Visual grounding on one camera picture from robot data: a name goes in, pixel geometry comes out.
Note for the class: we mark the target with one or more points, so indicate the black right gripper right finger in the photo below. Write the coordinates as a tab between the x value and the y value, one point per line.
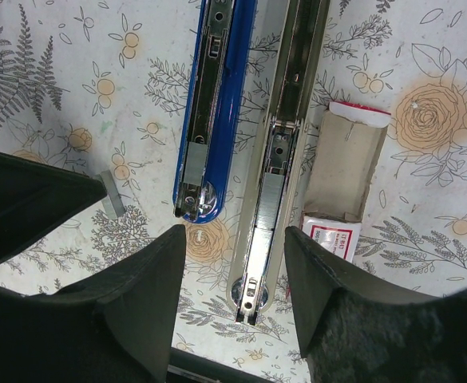
355	327

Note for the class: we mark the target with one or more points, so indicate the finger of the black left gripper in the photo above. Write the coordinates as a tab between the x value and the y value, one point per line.
36	198

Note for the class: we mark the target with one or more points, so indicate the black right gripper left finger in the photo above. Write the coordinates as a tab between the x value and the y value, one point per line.
114	326

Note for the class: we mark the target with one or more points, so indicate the silver staple strip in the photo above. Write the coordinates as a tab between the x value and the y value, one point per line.
195	163
269	200
112	204

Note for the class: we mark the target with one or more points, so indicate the red and white staple box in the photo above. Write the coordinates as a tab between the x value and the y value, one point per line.
349	143

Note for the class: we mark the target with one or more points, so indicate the beige stapler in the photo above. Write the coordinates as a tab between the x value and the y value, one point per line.
278	149

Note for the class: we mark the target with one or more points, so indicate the blue stapler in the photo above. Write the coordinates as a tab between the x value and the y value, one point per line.
212	109

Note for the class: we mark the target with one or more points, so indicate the floral patterned table mat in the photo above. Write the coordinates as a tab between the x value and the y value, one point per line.
102	85

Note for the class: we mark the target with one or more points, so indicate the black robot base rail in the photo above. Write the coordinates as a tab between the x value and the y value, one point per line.
187	367

